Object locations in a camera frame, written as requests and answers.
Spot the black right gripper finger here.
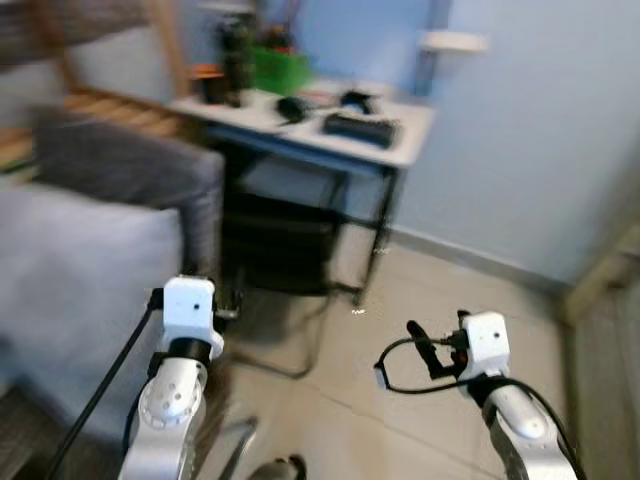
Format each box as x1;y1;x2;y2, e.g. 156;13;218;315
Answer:
407;320;446;379

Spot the black metal chair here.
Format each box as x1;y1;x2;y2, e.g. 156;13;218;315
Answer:
215;150;367;381

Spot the beige wooden panel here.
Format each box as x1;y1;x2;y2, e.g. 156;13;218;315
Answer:
560;225;640;480

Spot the light grey mattress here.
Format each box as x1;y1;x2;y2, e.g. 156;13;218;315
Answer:
0;185;187;443

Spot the grey robot foot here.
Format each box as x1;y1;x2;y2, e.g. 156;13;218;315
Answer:
248;455;306;480

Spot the dark grey pillow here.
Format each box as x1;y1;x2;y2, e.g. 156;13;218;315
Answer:
35;105;227;283

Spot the white desk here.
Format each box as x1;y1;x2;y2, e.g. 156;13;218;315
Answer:
170;80;437;307

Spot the black computer mouse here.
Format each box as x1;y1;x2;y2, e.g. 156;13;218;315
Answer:
275;95;316;126

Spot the black keyboard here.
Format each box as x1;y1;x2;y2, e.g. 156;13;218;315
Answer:
322;112;403;150

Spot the dark cup orange rim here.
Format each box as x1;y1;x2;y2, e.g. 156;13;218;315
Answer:
190;62;226;104

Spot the green storage box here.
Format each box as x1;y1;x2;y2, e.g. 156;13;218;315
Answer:
250;45;314;97

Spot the tall black bottle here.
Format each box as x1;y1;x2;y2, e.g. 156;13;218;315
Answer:
220;20;257;107

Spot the small black desk gadget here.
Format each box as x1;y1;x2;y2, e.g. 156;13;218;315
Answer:
338;88;381;113

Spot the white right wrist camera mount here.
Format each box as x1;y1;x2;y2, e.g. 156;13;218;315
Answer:
460;312;511;381

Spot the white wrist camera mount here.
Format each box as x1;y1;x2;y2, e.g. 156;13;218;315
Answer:
160;277;223;359
460;312;511;381

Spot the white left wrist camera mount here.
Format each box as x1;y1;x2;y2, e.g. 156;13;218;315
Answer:
160;277;223;359

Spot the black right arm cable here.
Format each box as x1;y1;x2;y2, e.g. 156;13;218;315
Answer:
510;380;587;480

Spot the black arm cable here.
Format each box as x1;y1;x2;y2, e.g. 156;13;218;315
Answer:
510;380;587;480
45;290;166;480

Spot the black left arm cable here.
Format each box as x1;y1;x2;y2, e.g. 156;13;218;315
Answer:
45;290;166;480

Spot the wooden bunk bed frame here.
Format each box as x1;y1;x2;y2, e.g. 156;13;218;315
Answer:
30;0;193;141

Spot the grey wall pipe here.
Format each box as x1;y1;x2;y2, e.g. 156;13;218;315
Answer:
415;0;451;97

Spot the white wall shelf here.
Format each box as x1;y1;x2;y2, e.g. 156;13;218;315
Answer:
418;30;491;55

